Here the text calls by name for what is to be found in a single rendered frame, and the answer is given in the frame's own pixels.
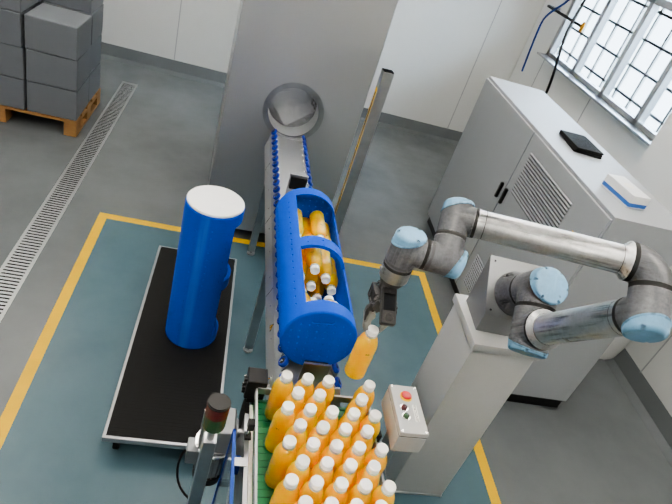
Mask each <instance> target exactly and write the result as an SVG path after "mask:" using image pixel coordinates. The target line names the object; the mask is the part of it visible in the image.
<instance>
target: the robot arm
mask: <svg viewBox="0 0 672 504"><path fill-rule="evenodd" d="M440 212H441V214H440V218H439V222H438V226H437V230H436V234H435V236H434V240H430V239H427V236H426V234H425V233H424V232H423V231H422V230H419V229H418V228H415V227H411V226H403V227H400V228H399V229H397V230H396V232H395V234H394V236H393V237H392V239H391V244H390V246H389V248H388V251H387V253H386V256H385V258H384V261H383V263H382V266H380V271H379V275H380V280H379V281H380V282H379V281H378V282H372V284H371V286H370V289H369V291H368V299H369V304H367V305H366V307H365V309H364V311H363V324H362V326H363V330H364V331H367V330H368V327H369V325H371V321H372V320H373V319H375V317H376V314H375V311H376V313H378V312H380V314H379V324H380V327H379V328H378V329H379V333H380V332H382V331H383V330H384V329H386V328H387V327H388V326H390V327H393V326H395V325H396V315H397V309H398V307H397V289H399V288H401V287H402V286H404V285H406V284H407V282H408V280H409V277H410V275H411V273H412V271H413V269H414V267H415V268H418V269H421V270H425V271H428V272H431V273H434V274H437V275H441V276H443V277H447V278H451V279H456V278H458V277H459V276H460V275H461V273H462V271H463V270H464V268H465V265H466V263H467V259H468V252H467V251H466V250H464V246H465V242H466V238H467V237H469V238H476V239H480V240H484V241H488V242H492V243H496V244H500V245H504V246H508V247H512V248H516V249H520V250H524V251H528V252H532V253H536V254H540V255H544V256H548V257H552V258H556V259H560V260H564V261H568V262H572V263H576V264H580V265H584V266H588V267H592V268H596V269H600V270H604V271H608V272H612V273H615V274H616V276H617V277H618V279H619V280H622V281H626V282H627V283H628V291H627V296H626V297H622V298H619V299H616V300H611V301H606V302H601V303H596V304H591V305H586V306H581V307H576V308H571V309H566V310H561V311H556V309H557V305H559V304H561V303H562V302H563V301H564V300H565V299H566V298H567V295H568V283H567V281H566V279H565V277H564V276H563V274H561V273H560V271H558V270H557V269H555V268H552V267H539V268H536V269H534V270H530V271H527V272H524V273H522V272H518V271H513V272H508V273H506V274H504V275H502V276H501V277H500V278H499V279H498V280H497V282H496V284H495V288H494V296H495V300H496V303H497V305H498V307H499V308H500V309H501V310H502V311H503V312H504V313H505V314H507V315H509V316H512V317H513V318H512V323H511V327H510V332H509V337H508V345H507V346H508V348H509V349H510V350H512V351H514V352H517V353H520V354H523V355H526V356H530V357H534V358H539V359H546V358H547V356H548V355H549V350H552V349H554V348H556V347H557V346H558V345H559V344H560V343H569V342H579V341H588V340H598V339H607V338H616V337H625V338H627V339H629V340H632V341H636V342H642V343H645V342H648V343H656V342H661V341H663V340H665V339H667V338H668V336H669V334H670V329H671V327H672V271H671V269H670V267H669V266H668V264H667V263H666V262H665V260H664V259H663V258H662V257H661V256H660V255H659V254H658V253H657V252H655V251H654V250H653V249H651V248H650V247H648V246H647V245H644V244H642V243H639V242H635V241H629V242H627V243H625V244H620V243H616V242H612V241H608V240H603V239H599V238H595V237H591V236H587V235H583V234H579V233H575V232H571V231H566V230H562V229H558V228H554V227H550V226H546V225H542V224H538V223H534V222H529V221H525V220H521V219H517V218H513V217H509V216H505V215H501V214H497V213H493V212H488V211H484V210H482V209H479V208H475V204H474V203H473V201H471V200H469V199H466V198H462V197H452V198H449V199H447V200H446V201H445V202H444V204H443V207H442V209H441V211H440ZM378 284H379V285H378ZM371 287H372V288H371Z"/></svg>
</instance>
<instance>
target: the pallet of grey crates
mask: <svg viewBox="0 0 672 504"><path fill-rule="evenodd" d="M103 1H104V0H0V121H1V122H5V123H6V122H7V121H8V120H9V119H10V118H11V117H12V116H13V115H14V114H15V113H16V112H22V113H26V114H31V115H35V116H40V117H45V118H49V119H54V120H58V121H63V122H64V133H63V135H67V136H71V137H77V135H78V134H79V132H80V131H81V129H82V128H83V126H84V125H85V124H86V122H87V121H88V119H89V118H90V116H91V115H92V113H93V112H94V110H95V109H96V108H97V106H98V105H99V103H100V93H101V88H100V69H101V62H100V61H101V42H102V29H103V9H104V4H103Z"/></svg>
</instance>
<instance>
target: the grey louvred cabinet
mask: <svg viewBox="0 0 672 504"><path fill-rule="evenodd" d="M560 130H564V131H568V132H572V133H576V134H580V135H583V136H586V137H587V138H588V139H589V140H590V141H591V142H592V143H593V144H594V145H595V146H596V147H597V148H598V149H599V150H600V151H601V152H602V153H603V154H604V155H602V157H601V158H602V159H598V158H595V157H591V156H588V155H585V154H581V153H578V152H574V151H573V150H572V149H571V147H570V146H569V145H568V144H567V142H566V141H565V140H564V138H563V137H562V136H561V135H560V133H559V132H560ZM608 174H613V175H618V176H624V177H625V178H627V179H628V180H629V181H630V182H631V183H633V184H634V185H635V186H636V187H637V188H639V189H640V190H641V191H642V192H643V193H645V194H646V195H647V196H648V197H649V198H651V200H650V201H649V203H648V204H647V206H646V208H645V209H644V210H637V209H631V208H626V207H625V206H624V205H623V204H622V203H621V202H620V201H618V200H617V199H616V198H615V197H614V196H613V195H612V194H611V193H610V192H609V191H607V190H606V189H605V188H604V187H603V186H602V185H601V184H602V182H603V181H604V180H605V178H606V176H607V175H608ZM452 197H462V198H466V199H469V200H471V201H473V203H474V204H475V208H479V209H482V210H484V211H488V212H493V213H497V214H501V215H505V216H509V217H513V218H517V219H521V220H525V221H529V222H534V223H538V224H542V225H546V226H550V227H554V228H558V229H562V230H566V231H571V232H575V233H579V234H583V235H587V236H591V237H595V238H599V239H603V240H608V241H612V242H616V243H620V244H625V243H627V242H629V241H635V242H639V243H642V244H644V245H647V246H648V247H650V248H651V249H653V250H654V251H655V252H657V253H658V254H659V255H660V256H661V257H662V258H663V259H664V260H665V262H666V263H667V264H668V266H669V267H671V266H672V214H671V213H670V212H669V211H668V210H667V209H666V208H665V207H664V206H663V205H662V204H661V203H660V202H659V201H658V200H657V199H656V198H655V197H654V196H653V195H652V194H650V193H649V192H648V191H647V190H646V189H645V188H644V187H643V186H642V185H641V184H640V183H639V182H638V181H637V180H636V179H635V178H634V177H633V176H632V175H631V174H630V173H629V172H627V171H626V170H625V169H624V168H623V167H622V166H621V165H620V164H619V163H618V162H617V161H616V160H615V159H614V158H613V157H612V156H611V155H610V154H609V153H608V152H607V151H606V150H604V149H603V148H602V147H601V146H600V145H599V144H598V143H597V142H596V141H595V140H594V139H593V138H592V137H591V136H590V135H589V134H588V133H587V132H586V131H585V130H584V129H582V128H581V127H580V126H579V125H578V124H577V123H576V122H575V121H574V120H573V119H572V118H571V117H570V116H569V115H568V114H567V113H566V112H565V111H564V110H563V109H562V108H561V107H559V106H558V105H557V104H556V103H555V102H554V101H553V100H552V99H551V98H550V97H549V96H548V95H547V94H546V93H545V92H544V91H542V90H539V89H535V88H531V87H528V86H524V85H521V84H517V83H514V82H510V81H506V80H503V79H499V78H496V77H492V76H490V77H489V78H487V79H486V81H485V83H484V86H483V88H482V90H481V92H480V95H479V97H478V99H477V101H476V104H475V106H474V108H473V110H472V113H471V115H470V117H469V120H468V122H467V124H466V126H465V129H464V131H463V133H462V135H461V138H460V140H459V142H458V144H457V147H456V149H455V151H454V153H453V156H452V158H451V160H450V162H449V165H448V167H447V169H446V171H445V174H444V176H443V178H442V181H441V183H440V185H439V187H438V190H437V192H436V194H435V196H434V199H433V201H432V203H431V205H430V208H429V210H428V214H429V219H428V221H427V222H428V225H429V227H430V230H431V233H432V235H433V238H434V236H435V234H436V230H437V226H438V222H439V218H440V214H441V212H440V211H441V209H442V207H443V204H444V202H445V201H446V200H447V199H449V198H452ZM464 250H466V251H467V252H468V259H467V263H466V265H465V268H464V270H463V271H462V273H461V275H460V276H459V277H458V278H456V279H451V278H449V279H450V282H451V285H452V287H453V290H454V292H455V293H457V294H462V295H468V296H469V294H470V292H471V290H472V289H473V287H474V285H475V283H476V281H477V279H478V278H479V276H480V274H481V272H482V270H483V268H484V267H485V265H486V263H487V261H488V259H489V257H490V256H491V255H494V256H498V257H503V258H507V259H511V260H516V261H520V262H524V263H528V264H533V265H537V266H541V267H552V268H555V269H557V270H558V271H560V273H561V274H563V276H564V277H565V279H566V281H567V283H568V295H567V298H566V299H565V300H564V301H563V302H562V303H561V304H559V305H557V309H556V311H561V310H566V309H571V308H576V307H581V306H586V305H591V304H596V303H601V302H606V301H611V300H616V299H619V298H622V297H626V296H627V291H628V283H627V282H626V281H622V280H619V279H618V277H617V276H616V274H615V273H612V272H608V271H604V270H600V269H596V268H592V267H588V266H584V265H580V264H576V263H572V262H568V261H564V260H560V259H556V258H552V257H548V256H544V255H540V254H536V253H532V252H528V251H524V250H520V249H516V248H512V247H508V246H504V245H500V244H496V243H492V242H488V241H484V240H480V239H476V238H469V237H467V238H466V242H465V246H464ZM614 339H615V338H607V339H598V340H588V341H579V342H569V343H560V344H559V345H558V346H557V347H556V348H554V349H552V350H549V355H548V356H547V358H546V359H540V360H539V361H537V360H534V361H533V362H532V364H531V365H530V367H529V368H528V370H527V371H526V372H525V374H524V375H523V377H522V378H521V380H520V381H519V383H518V384H517V386H516V387H515V388H514V390H513V391H512V393H511V394H510V396H509V397H508V399H507V400H506V401H510V402H518V403H525V404H533V405H540V406H547V407H555V408H557V407H558V406H559V404H560V403H561V402H562V401H567V399H568V398H569V397H570V395H571V394H572V393H573V392H574V390H575V389H576V388H577V386H578V385H579V384H580V383H581V381H582V380H583V379H584V377H585V376H586V375H587V374H588V372H589V371H590V370H591V368H592V367H593V366H594V365H595V363H596V362H597V361H598V359H599V358H600V357H601V356H602V354H603V353H604V352H605V350H606V349H607V348H608V347H609V345H610V344H611V343H612V341H613V340H614Z"/></svg>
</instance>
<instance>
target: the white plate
mask: <svg viewBox="0 0 672 504"><path fill-rule="evenodd" d="M187 202H188V204H189V205H190V206H191V207H192V208H193V209H194V210H195V211H197V212H199V213H201V214H203V215H206V216H209V217H213V218H222V219H225V218H232V217H236V216H238V215H240V214H241V213H242V212H243V211H244V208H245V204H244V201H243V199H242V198H241V197H240V196H239V195H238V194H236V193H235V192H233V191H231V190H229V189H226V188H223V187H219V186H212V185H205V186H198V187H195V188H193V189H191V190H190V191H189V192H188V194H187Z"/></svg>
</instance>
